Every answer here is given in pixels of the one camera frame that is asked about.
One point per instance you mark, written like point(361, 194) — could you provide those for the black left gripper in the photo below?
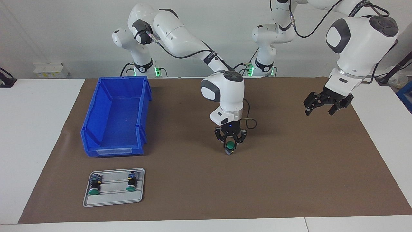
point(333, 98)

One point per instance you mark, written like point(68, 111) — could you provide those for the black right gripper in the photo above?
point(231, 130)

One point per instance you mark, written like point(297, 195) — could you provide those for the green push button switch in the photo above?
point(131, 182)
point(94, 186)
point(229, 146)

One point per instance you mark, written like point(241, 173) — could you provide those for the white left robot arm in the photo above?
point(360, 45)

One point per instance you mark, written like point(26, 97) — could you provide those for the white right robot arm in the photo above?
point(225, 93)

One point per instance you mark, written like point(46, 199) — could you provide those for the brown paper table mat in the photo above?
point(206, 187)

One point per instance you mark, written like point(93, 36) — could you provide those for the clear plastic bag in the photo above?
point(399, 80)

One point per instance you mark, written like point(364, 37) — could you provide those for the black slanted stand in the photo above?
point(402, 62)

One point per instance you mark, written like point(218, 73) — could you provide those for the blue plastic storage bin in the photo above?
point(112, 129)

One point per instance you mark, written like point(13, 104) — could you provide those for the grey metal tray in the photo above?
point(114, 198)

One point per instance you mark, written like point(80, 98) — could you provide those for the white power strip box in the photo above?
point(48, 70)

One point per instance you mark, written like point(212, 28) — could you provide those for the black table clamp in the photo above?
point(8, 82)

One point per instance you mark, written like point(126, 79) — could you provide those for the blue frame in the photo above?
point(406, 95)

